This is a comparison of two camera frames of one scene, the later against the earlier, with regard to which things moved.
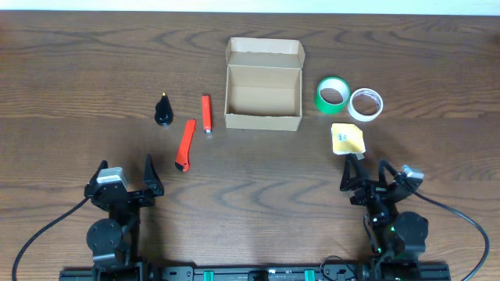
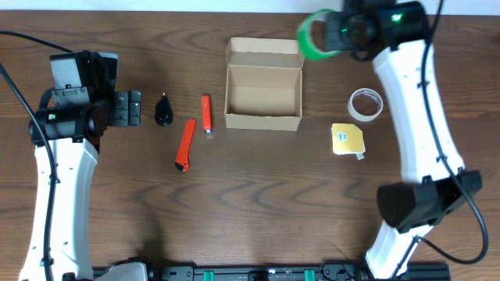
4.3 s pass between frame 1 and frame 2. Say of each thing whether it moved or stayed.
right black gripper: moved
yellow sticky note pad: stayed
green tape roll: moved
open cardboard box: stayed
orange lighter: stayed
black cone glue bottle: stayed
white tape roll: stayed
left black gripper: moved
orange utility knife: stayed
